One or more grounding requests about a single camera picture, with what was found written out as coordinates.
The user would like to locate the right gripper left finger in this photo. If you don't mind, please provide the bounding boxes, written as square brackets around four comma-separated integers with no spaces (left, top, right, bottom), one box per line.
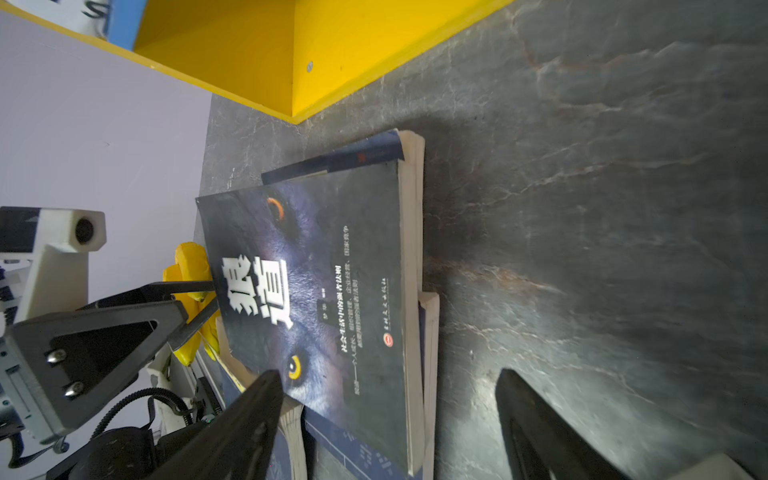
[150,370,283,480]

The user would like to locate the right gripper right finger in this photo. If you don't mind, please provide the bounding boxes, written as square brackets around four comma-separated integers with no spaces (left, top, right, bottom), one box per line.
[495,369,626,479]

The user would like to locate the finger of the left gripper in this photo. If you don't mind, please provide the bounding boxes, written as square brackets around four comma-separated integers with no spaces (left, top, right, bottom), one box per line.
[11,300,188,441]
[79,280,214,311]

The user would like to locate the dark wolf cover book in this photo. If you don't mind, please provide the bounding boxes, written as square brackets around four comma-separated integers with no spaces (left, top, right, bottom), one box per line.
[197,160,425,473]

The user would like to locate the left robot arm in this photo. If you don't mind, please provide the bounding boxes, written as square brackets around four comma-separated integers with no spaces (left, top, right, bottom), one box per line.
[1,280,218,479]

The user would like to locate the yellow banana bunch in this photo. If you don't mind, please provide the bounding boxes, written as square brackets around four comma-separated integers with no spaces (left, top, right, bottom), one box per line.
[162,242,221,366]

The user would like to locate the navy book top of pile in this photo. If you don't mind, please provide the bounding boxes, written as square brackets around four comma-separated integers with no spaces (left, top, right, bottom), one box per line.
[215,290,441,480]

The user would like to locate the navy book of pile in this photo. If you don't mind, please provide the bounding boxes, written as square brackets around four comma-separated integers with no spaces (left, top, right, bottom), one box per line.
[215,290,441,480]
[261,129,426,185]

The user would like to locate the yellow shelf with pink and blue boards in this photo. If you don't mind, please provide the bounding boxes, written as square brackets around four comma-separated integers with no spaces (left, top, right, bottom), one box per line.
[1,1,502,124]

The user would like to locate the navy book back of pile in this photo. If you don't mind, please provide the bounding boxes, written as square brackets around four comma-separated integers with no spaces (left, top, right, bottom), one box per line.
[261,129,426,185]

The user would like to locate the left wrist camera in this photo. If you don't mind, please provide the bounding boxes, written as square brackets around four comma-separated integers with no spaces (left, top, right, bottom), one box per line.
[1,206,107,326]

